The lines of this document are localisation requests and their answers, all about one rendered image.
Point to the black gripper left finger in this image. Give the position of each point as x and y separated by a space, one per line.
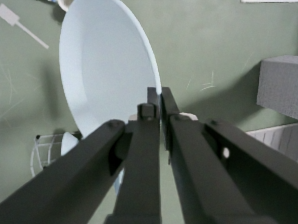
70 189

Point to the white cup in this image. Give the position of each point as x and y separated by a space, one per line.
65 4

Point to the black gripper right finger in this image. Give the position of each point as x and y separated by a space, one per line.
261 178

